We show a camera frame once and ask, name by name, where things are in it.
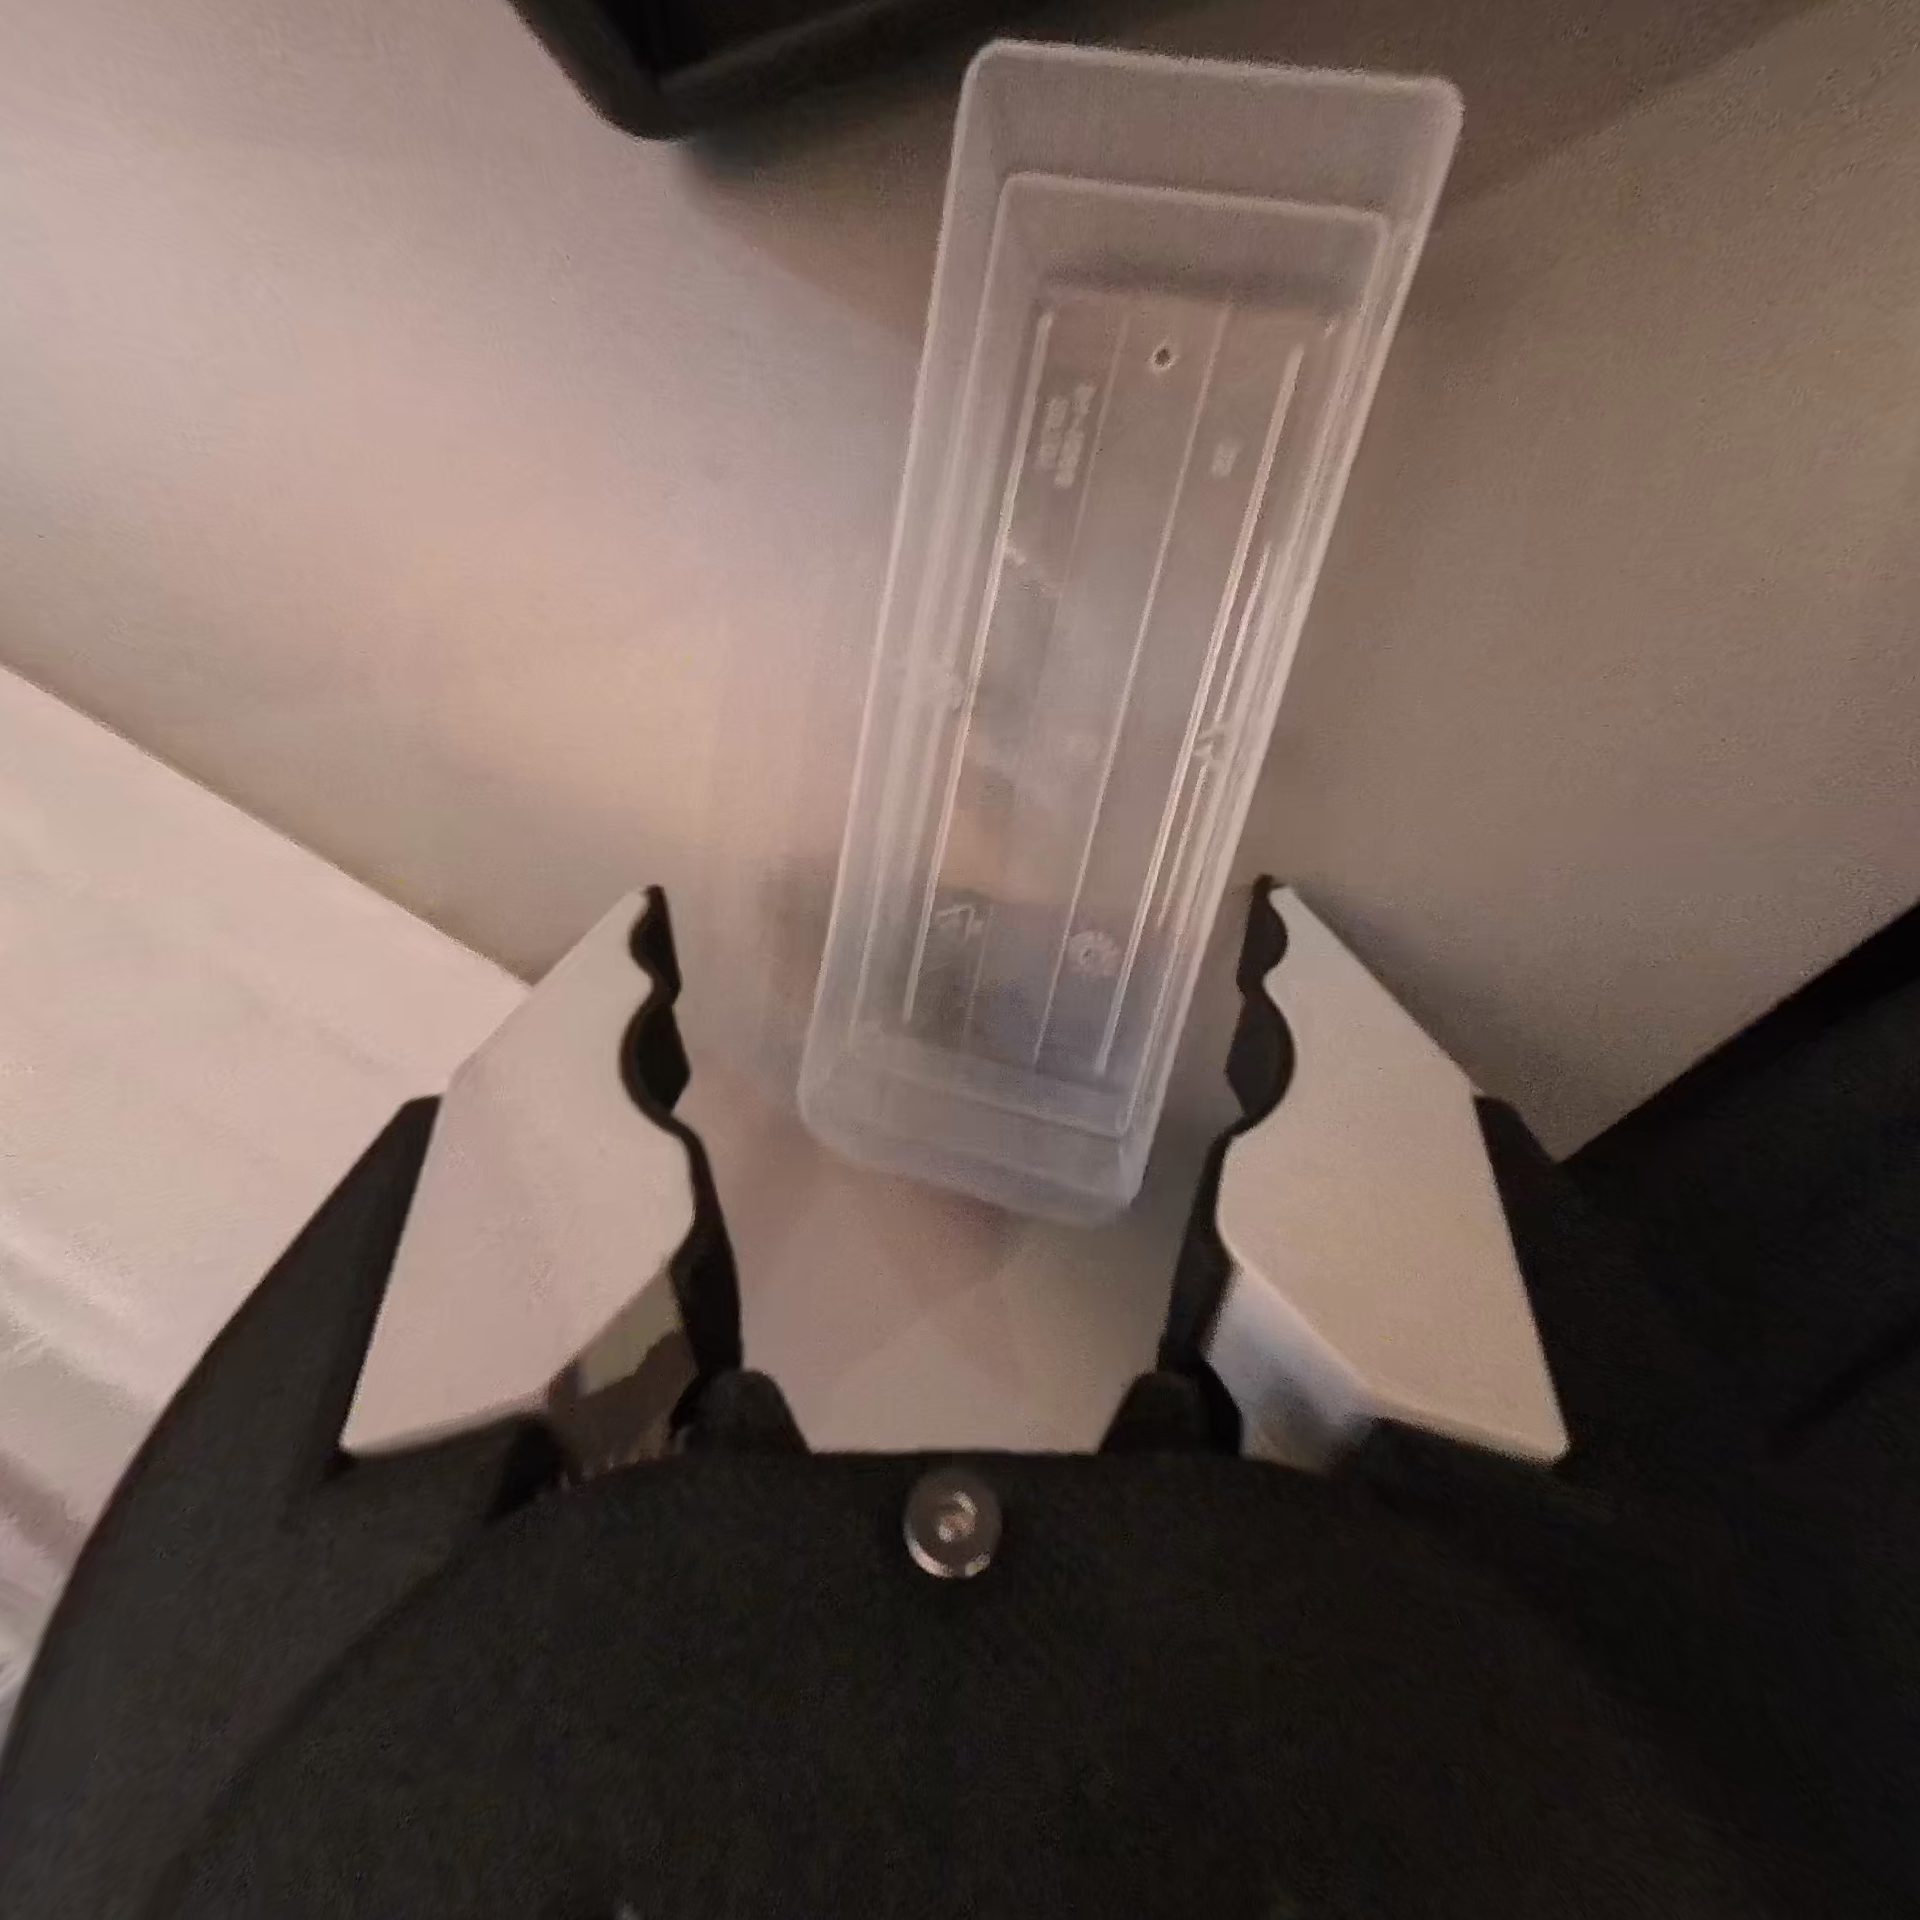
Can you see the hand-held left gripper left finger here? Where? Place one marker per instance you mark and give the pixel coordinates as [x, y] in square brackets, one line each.
[557, 1200]

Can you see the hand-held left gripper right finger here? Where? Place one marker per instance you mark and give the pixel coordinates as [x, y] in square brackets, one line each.
[1382, 1231]

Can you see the clear plastic storage bin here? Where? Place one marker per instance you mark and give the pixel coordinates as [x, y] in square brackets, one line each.
[181, 1049]

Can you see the clear plastic drawer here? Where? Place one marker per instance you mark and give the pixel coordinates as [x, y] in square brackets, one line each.
[1109, 599]

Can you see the black drawer cabinet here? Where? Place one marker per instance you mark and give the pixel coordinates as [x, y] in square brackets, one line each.
[675, 77]

